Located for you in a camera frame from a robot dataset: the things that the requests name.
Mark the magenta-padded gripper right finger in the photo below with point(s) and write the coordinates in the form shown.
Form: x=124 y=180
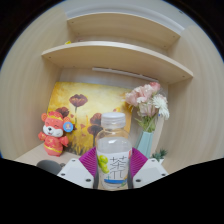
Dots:
x=150 y=171

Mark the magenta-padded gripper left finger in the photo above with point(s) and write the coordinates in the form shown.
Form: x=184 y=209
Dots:
x=76 y=172

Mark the clear plastic drink bottle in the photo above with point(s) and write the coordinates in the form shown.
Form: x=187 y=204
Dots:
x=113 y=146

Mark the small succulent in white pot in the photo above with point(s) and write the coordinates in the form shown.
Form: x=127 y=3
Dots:
x=159 y=155

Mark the tall teal vase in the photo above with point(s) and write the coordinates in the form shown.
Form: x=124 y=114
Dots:
x=145 y=143

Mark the red plush mouse toy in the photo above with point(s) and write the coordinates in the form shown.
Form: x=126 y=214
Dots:
x=53 y=136

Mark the pink and white flower bouquet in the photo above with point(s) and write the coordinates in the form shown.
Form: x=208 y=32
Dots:
x=146 y=100

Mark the yellow poppy flower painting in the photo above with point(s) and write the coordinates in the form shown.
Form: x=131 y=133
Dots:
x=100 y=103

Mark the light wooden shelf unit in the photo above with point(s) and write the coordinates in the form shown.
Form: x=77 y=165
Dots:
x=116 y=55

